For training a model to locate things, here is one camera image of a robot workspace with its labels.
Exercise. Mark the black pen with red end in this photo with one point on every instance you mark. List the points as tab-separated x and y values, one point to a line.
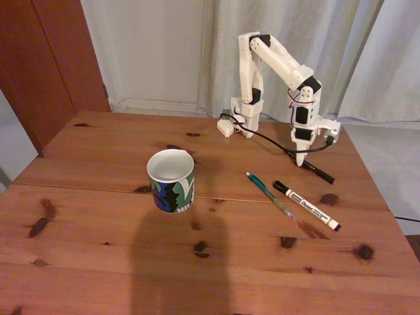
320	174

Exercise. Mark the white marker with black cap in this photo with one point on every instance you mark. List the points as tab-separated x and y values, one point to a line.
306	206

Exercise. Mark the white plastic block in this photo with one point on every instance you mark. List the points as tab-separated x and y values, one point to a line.
226	128

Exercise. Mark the white fabric curtain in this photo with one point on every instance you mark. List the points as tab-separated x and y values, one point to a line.
393	65

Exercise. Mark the beige fabric curtain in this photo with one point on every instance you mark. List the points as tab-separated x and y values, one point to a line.
295	26

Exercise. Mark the white mug with green-blue pattern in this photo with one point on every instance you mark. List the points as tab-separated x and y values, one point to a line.
170	197

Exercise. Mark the brown wooden cabinet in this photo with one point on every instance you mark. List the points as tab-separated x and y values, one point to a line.
42	65

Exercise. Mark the white camera box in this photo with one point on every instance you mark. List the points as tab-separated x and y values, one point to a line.
331	126

